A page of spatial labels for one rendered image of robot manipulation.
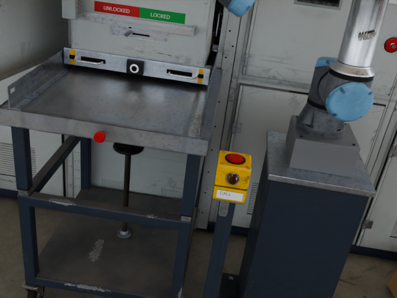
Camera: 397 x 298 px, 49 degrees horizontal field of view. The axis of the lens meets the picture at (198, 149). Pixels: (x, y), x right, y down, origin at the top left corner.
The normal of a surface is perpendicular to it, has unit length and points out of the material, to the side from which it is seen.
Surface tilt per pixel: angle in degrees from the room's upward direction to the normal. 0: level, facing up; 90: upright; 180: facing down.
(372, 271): 0
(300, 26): 90
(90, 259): 0
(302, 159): 90
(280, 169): 0
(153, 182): 90
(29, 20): 90
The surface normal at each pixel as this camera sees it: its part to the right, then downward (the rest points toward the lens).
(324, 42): -0.11, 0.46
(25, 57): 0.95, 0.23
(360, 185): 0.12, -0.88
